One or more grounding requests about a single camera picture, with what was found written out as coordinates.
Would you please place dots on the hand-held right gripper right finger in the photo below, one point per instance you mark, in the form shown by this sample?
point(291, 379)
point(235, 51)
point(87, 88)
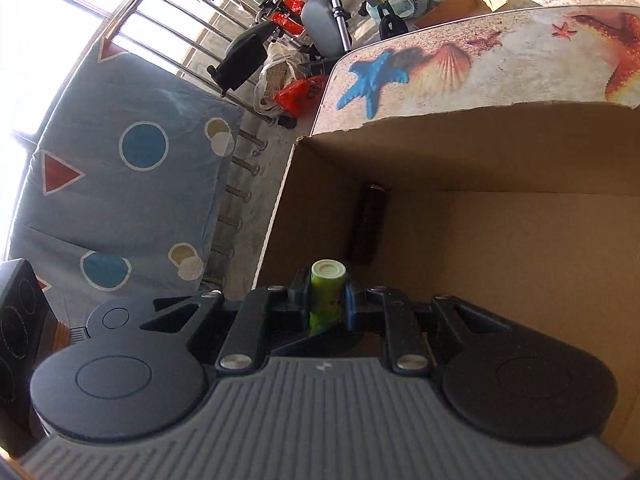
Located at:
point(351, 305)

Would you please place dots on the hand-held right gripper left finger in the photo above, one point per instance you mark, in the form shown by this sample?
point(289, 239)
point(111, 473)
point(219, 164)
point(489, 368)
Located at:
point(302, 295)

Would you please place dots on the green plastic bottle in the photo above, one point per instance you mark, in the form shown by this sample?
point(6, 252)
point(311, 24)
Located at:
point(326, 292)

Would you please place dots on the large cardboard box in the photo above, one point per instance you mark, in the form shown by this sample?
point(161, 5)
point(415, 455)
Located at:
point(500, 240)

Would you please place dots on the dark brown bottle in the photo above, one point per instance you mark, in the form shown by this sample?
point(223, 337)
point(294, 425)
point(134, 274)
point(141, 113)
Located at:
point(369, 225)

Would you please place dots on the black stove top panel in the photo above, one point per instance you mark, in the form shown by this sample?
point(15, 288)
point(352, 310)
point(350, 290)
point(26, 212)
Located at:
point(20, 340)

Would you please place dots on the blue mattress with shapes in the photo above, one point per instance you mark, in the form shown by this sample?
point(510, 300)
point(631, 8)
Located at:
point(125, 200)

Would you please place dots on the red plastic bag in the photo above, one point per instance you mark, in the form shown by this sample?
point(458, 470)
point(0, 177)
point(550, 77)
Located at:
point(299, 94)
point(287, 15)

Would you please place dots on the white woven bag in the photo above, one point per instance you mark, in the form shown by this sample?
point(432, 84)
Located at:
point(274, 75)

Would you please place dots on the folded wheelchair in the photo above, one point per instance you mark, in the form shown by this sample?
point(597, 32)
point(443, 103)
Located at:
point(320, 25)

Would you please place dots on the seashell print table mat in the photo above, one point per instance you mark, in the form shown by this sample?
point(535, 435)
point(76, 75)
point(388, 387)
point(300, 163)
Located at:
point(525, 70)

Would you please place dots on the metal railing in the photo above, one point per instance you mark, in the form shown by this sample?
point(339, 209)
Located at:
point(190, 15)

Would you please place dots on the pale green plastic bag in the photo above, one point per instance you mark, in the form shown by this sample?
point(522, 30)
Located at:
point(400, 2)

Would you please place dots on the small brown cardboard box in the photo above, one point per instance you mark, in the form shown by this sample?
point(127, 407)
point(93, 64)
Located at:
point(465, 7)

